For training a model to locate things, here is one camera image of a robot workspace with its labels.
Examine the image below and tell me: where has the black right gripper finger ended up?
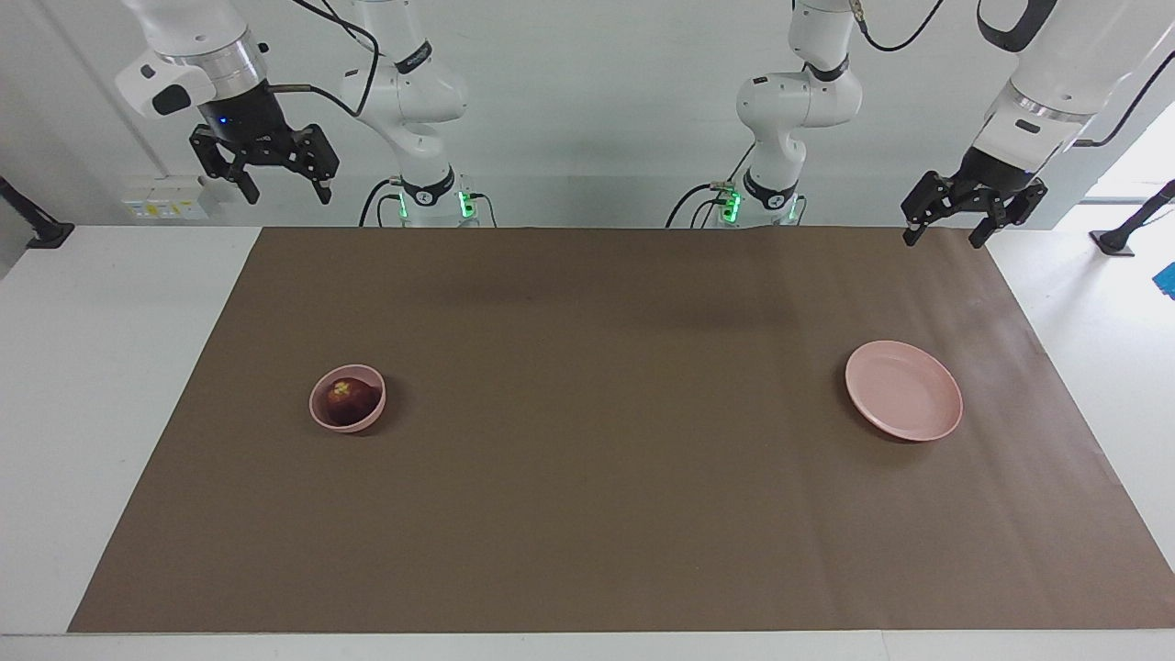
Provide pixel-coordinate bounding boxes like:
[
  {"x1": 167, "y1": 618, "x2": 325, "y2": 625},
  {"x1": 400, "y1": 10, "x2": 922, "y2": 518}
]
[
  {"x1": 285, "y1": 123, "x2": 341, "y2": 206},
  {"x1": 189, "y1": 128, "x2": 262, "y2": 206}
]

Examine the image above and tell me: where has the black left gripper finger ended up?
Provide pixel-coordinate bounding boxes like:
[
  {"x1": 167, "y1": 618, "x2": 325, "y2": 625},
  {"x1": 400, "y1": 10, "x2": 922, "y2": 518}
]
[
  {"x1": 901, "y1": 171, "x2": 961, "y2": 248},
  {"x1": 968, "y1": 178, "x2": 1049, "y2": 250}
]

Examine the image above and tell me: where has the dark red apple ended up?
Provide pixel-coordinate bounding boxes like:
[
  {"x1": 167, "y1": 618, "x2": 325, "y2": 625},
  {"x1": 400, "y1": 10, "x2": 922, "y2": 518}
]
[{"x1": 325, "y1": 377, "x2": 383, "y2": 428}]

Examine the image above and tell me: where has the pink plate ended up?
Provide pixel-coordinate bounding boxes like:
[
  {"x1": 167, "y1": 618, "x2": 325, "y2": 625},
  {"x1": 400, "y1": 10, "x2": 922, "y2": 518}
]
[{"x1": 845, "y1": 341, "x2": 964, "y2": 443}]

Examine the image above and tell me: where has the pink bowl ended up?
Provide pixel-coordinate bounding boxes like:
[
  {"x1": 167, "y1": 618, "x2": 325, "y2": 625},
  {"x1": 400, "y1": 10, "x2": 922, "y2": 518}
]
[{"x1": 309, "y1": 364, "x2": 387, "y2": 434}]

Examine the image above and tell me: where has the black stand foot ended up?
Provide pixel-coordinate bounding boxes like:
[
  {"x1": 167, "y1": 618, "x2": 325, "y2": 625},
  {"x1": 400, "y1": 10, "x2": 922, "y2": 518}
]
[
  {"x1": 1090, "y1": 179, "x2": 1175, "y2": 257},
  {"x1": 0, "y1": 174, "x2": 75, "y2": 250}
]

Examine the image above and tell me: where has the brown paper table mat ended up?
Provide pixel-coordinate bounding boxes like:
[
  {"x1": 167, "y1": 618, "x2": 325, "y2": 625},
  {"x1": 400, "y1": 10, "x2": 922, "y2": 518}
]
[{"x1": 69, "y1": 227, "x2": 1175, "y2": 634}]

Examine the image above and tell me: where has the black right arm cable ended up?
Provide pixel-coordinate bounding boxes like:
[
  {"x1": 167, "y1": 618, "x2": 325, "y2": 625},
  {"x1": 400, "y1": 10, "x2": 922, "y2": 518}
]
[{"x1": 266, "y1": 0, "x2": 383, "y2": 121}]

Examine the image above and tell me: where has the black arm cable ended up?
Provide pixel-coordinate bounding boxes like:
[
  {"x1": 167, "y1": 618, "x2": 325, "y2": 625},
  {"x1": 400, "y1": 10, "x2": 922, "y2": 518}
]
[
  {"x1": 266, "y1": 0, "x2": 383, "y2": 121},
  {"x1": 854, "y1": 0, "x2": 1175, "y2": 149}
]

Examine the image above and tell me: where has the white wall socket strip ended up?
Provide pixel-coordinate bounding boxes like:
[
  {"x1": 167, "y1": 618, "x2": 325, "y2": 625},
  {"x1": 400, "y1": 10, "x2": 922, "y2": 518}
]
[{"x1": 122, "y1": 175, "x2": 208, "y2": 222}]

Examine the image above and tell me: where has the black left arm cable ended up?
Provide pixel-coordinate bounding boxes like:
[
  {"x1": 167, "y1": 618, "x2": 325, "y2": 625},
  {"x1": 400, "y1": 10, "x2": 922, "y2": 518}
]
[{"x1": 854, "y1": 0, "x2": 1175, "y2": 149}]

